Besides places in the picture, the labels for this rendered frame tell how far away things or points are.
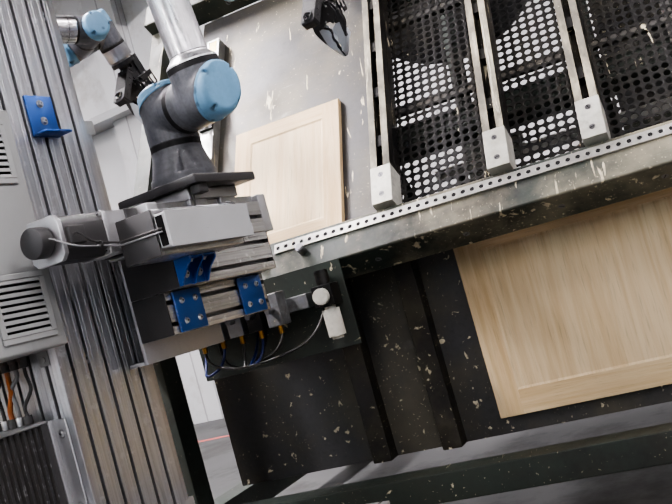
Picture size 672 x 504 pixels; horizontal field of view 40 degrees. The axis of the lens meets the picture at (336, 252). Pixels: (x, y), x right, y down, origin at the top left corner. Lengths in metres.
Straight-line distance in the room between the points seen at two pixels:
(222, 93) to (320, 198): 0.81
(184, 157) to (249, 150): 0.93
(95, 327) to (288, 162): 1.08
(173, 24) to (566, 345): 1.36
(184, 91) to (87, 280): 0.44
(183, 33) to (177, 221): 0.46
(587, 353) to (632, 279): 0.24
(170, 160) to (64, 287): 0.36
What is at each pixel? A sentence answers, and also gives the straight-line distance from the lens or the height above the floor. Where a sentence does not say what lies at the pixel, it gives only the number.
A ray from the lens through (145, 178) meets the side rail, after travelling 3.14.
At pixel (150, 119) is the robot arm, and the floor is 1.19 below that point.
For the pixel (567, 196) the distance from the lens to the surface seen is 2.36.
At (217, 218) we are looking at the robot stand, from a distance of 1.83.
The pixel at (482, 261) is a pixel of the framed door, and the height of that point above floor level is 0.69.
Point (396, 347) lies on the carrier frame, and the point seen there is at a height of 0.51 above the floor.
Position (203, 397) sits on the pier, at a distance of 7.58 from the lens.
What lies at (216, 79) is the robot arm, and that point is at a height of 1.21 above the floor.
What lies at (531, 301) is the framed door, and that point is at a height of 0.55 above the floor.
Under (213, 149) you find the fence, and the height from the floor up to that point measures 1.27.
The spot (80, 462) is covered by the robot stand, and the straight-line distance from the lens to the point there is 1.90.
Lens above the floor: 0.72
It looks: 2 degrees up
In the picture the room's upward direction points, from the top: 16 degrees counter-clockwise
